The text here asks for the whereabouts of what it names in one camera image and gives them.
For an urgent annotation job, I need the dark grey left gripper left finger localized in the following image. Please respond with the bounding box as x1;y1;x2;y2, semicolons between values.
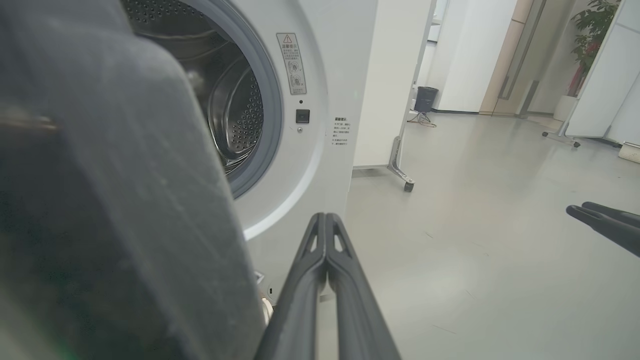
255;212;328;360

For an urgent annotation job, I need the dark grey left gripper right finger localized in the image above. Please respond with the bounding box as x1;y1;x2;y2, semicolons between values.
327;213;401;360

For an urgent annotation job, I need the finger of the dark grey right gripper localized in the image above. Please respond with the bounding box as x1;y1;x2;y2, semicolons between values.
582;201;640;228
566;205;640;258

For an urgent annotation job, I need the grey washing machine door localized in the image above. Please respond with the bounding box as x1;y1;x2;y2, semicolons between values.
0;0;266;360

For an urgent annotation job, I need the stainless steel washer drum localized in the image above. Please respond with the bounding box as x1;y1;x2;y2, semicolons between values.
122;0;265;176

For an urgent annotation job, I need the white front-load washing machine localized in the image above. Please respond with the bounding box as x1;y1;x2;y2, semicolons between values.
120;0;379;303

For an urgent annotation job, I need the white flat floor box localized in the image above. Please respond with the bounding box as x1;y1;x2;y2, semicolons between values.
618;142;640;164

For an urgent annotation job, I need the white plant pot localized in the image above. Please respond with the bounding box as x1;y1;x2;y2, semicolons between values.
553;94;579;122

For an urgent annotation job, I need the white partition panel on casters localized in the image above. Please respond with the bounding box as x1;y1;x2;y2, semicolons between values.
352;0;437;193
542;0;640;149

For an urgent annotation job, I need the small printed text label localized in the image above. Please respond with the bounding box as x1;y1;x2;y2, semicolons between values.
332;117;352;153

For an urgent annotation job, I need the green potted plant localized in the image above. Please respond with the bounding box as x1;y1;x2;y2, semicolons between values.
570;0;622;97

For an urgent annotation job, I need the black waste bin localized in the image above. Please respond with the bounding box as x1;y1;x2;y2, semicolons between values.
414;86;439;114

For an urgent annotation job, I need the tall warning sticker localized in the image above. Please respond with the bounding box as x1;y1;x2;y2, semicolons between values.
276;33;307;96

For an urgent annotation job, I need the beige wooden doorway frame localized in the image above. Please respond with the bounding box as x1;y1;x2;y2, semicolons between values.
479;0;547;119

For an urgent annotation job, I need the thin floor cable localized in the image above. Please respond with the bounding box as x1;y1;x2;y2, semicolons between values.
409;111;437;128

